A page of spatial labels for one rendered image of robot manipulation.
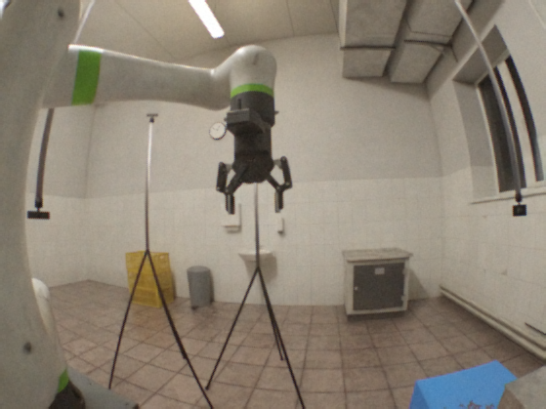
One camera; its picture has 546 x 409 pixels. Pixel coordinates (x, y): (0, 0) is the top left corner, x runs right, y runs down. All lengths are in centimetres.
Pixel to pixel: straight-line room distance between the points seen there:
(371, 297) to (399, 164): 194
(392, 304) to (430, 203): 161
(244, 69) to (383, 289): 284
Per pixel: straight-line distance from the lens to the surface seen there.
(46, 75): 33
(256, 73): 52
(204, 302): 383
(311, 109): 394
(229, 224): 369
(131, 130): 538
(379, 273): 301
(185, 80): 56
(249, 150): 46
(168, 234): 437
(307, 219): 356
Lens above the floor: 126
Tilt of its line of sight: 4 degrees up
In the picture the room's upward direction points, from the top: 2 degrees counter-clockwise
